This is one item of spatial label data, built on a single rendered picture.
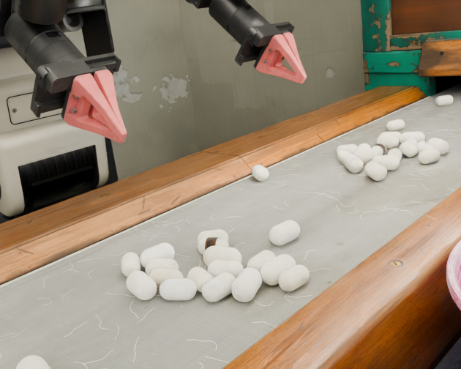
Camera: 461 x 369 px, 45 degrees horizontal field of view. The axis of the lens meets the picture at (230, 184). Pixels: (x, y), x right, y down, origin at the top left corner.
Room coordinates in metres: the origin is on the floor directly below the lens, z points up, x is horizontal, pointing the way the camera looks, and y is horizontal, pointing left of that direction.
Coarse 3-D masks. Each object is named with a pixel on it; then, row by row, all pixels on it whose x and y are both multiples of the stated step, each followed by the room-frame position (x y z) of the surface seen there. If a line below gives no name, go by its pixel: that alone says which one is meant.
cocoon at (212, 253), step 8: (208, 248) 0.48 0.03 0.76; (216, 248) 0.47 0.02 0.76; (224, 248) 0.47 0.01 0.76; (232, 248) 0.47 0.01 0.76; (208, 256) 0.47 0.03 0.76; (216, 256) 0.47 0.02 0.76; (224, 256) 0.46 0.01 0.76; (232, 256) 0.46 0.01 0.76; (240, 256) 0.47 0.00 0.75; (208, 264) 0.47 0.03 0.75
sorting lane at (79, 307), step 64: (384, 128) 0.95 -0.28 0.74; (448, 128) 0.89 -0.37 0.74; (256, 192) 0.69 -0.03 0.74; (320, 192) 0.66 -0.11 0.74; (384, 192) 0.63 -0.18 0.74; (448, 192) 0.60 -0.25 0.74; (192, 256) 0.51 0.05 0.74; (320, 256) 0.47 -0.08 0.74; (0, 320) 0.43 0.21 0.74; (64, 320) 0.42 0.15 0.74; (128, 320) 0.40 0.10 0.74; (192, 320) 0.39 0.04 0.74; (256, 320) 0.38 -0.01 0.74
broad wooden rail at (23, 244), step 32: (352, 96) 1.17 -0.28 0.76; (384, 96) 1.12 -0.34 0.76; (416, 96) 1.16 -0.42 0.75; (288, 128) 0.93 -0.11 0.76; (320, 128) 0.93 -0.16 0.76; (352, 128) 0.97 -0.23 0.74; (192, 160) 0.80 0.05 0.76; (224, 160) 0.77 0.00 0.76; (256, 160) 0.80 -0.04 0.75; (96, 192) 0.70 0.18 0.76; (128, 192) 0.68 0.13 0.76; (160, 192) 0.67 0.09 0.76; (192, 192) 0.70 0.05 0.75; (0, 224) 0.62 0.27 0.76; (32, 224) 0.60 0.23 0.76; (64, 224) 0.59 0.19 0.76; (96, 224) 0.60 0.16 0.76; (128, 224) 0.62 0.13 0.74; (0, 256) 0.52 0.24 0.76; (32, 256) 0.54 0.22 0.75; (64, 256) 0.55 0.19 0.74
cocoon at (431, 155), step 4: (420, 152) 0.72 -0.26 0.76; (424, 152) 0.71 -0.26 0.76; (428, 152) 0.71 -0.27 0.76; (432, 152) 0.71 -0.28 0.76; (436, 152) 0.71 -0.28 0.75; (420, 156) 0.71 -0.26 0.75; (424, 156) 0.71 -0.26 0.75; (428, 156) 0.71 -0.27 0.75; (432, 156) 0.71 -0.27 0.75; (436, 156) 0.71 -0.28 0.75; (420, 160) 0.71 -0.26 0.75; (424, 160) 0.71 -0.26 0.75; (428, 160) 0.71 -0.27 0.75; (432, 160) 0.71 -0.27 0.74; (436, 160) 0.71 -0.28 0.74
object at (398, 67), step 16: (368, 64) 1.29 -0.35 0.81; (384, 64) 1.26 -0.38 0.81; (400, 64) 1.23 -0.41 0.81; (416, 64) 1.20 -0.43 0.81; (368, 80) 1.29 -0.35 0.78; (384, 80) 1.26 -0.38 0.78; (400, 80) 1.23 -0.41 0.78; (416, 80) 1.21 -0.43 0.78; (432, 80) 1.20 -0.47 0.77; (448, 80) 1.29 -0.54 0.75; (432, 96) 1.18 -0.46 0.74
